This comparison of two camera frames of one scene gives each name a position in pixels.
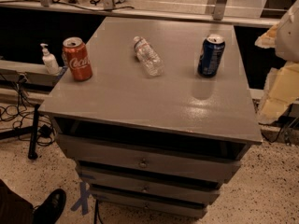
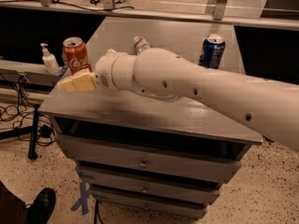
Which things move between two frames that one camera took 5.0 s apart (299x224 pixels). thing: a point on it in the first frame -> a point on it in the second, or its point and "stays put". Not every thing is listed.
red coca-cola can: (76, 55) stays put
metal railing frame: (107, 8) stays put
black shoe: (50, 209) -> (38, 212)
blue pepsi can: (210, 56) stays put
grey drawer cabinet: (163, 146) stays put
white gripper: (289, 36) -> (103, 71)
